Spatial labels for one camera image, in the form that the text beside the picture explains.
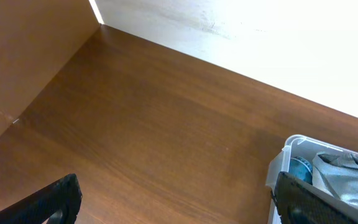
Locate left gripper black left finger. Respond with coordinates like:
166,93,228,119
0,174,82,224

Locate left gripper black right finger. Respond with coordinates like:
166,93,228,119
271,172,358,224

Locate dark blue jeans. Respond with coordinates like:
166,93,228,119
288,156,313,185

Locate light blue jeans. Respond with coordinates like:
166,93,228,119
312,152,358,209

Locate clear plastic storage bin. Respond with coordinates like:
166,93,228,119
266,135,358,223

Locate brown side panel board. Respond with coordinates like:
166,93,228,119
0,0,99,136

